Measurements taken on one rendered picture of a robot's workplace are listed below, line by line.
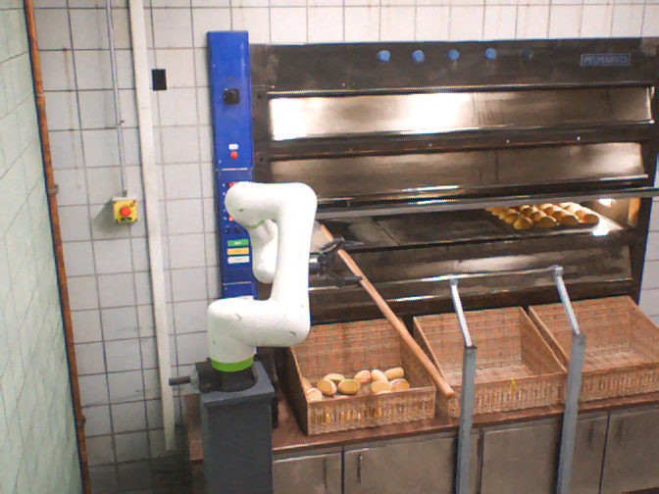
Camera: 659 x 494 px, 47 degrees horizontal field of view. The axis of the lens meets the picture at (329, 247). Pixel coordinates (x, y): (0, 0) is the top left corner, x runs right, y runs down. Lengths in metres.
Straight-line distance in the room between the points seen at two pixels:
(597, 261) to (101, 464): 2.55
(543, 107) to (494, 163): 0.33
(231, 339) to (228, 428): 0.27
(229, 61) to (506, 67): 1.22
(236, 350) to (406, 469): 1.35
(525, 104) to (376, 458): 1.68
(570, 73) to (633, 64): 0.32
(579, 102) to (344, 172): 1.13
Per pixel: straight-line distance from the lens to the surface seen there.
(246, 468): 2.36
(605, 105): 3.78
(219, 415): 2.25
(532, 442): 3.52
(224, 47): 3.14
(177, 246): 3.31
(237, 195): 2.36
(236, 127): 3.18
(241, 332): 2.16
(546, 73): 3.62
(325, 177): 3.32
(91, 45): 3.17
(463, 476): 3.39
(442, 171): 3.47
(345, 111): 3.29
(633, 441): 3.80
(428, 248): 3.54
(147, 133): 3.18
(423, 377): 3.38
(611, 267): 4.02
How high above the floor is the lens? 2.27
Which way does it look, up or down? 18 degrees down
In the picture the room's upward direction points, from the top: straight up
